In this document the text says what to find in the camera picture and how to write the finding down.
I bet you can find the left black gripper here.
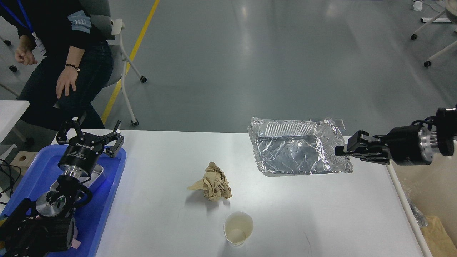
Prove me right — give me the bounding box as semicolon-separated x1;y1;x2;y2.
56;117;125;177

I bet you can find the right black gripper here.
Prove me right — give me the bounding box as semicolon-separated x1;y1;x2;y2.
335;125;440;166

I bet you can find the aluminium foil tray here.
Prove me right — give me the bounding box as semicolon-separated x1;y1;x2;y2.
248;117;353;177

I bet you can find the white paper cup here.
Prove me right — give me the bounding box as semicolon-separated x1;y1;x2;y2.
223;211;254;248

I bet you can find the steel rectangular container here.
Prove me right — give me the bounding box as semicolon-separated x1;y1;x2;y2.
79;164;106;193

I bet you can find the pink mug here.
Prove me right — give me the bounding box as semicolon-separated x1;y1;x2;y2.
71;225;81;249

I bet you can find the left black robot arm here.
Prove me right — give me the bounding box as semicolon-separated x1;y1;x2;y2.
1;117;124;257

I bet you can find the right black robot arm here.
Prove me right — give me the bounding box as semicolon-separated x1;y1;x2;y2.
335;108;457;166

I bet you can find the right floor plate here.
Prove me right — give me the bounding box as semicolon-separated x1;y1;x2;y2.
333;119;346;131

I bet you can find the wooden block with hole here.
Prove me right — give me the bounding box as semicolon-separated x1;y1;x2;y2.
10;151;38;176

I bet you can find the white plastic bin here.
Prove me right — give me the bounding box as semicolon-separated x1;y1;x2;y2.
387;153;457;257

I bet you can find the blue plastic tray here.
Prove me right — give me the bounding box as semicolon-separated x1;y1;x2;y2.
1;145;127;257

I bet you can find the person in black clothes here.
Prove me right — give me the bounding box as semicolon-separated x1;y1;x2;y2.
1;0;113;131

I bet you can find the white side table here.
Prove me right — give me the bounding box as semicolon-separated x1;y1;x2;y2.
0;100;30;142

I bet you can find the crumpled brown paper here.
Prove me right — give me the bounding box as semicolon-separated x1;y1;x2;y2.
187;162;233;202

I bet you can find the white wheeled furniture base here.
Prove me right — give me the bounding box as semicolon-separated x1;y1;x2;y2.
410;0;457;68

